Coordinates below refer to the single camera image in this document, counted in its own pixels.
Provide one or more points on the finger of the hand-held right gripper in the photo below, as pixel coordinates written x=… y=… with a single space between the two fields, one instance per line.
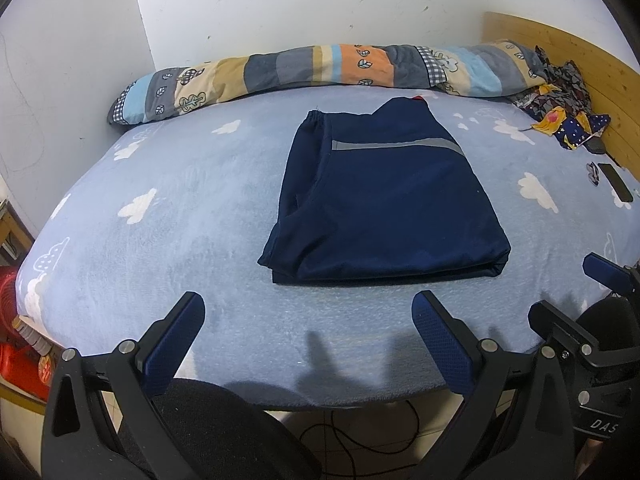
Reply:
x=606 y=271
x=555 y=322

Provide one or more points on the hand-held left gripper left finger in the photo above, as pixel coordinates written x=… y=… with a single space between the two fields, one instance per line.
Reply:
x=170 y=345

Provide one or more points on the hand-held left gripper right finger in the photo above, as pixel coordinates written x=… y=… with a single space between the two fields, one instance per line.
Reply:
x=445 y=345

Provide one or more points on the navy jacket with red collar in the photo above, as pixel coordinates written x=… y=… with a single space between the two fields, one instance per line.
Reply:
x=390 y=200

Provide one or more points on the person's right leg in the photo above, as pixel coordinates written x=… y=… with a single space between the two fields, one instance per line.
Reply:
x=607 y=316

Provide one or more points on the black smartphone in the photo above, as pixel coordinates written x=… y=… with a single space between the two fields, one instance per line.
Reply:
x=616 y=183

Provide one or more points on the small patterned scrunchie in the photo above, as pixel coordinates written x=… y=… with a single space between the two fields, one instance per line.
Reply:
x=593 y=173

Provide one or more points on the light blue cloud bed sheet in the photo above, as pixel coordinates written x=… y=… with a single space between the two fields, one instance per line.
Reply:
x=175 y=240

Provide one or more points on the small black object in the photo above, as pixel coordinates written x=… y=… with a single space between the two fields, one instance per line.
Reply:
x=597 y=146

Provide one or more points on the navy star-patterned cloth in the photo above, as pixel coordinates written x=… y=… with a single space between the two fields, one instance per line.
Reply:
x=575 y=128

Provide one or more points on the red plastic container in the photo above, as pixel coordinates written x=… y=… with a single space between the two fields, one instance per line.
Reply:
x=15 y=355

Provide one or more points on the dark floral cloth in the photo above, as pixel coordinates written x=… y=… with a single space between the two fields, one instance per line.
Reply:
x=565 y=80

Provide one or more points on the wooden side furniture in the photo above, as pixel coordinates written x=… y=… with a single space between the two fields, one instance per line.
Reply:
x=7 y=230

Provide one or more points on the wooden headboard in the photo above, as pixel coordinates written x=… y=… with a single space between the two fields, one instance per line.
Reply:
x=600 y=70

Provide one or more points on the rolled patchwork quilt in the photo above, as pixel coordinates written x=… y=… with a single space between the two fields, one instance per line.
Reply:
x=300 y=65

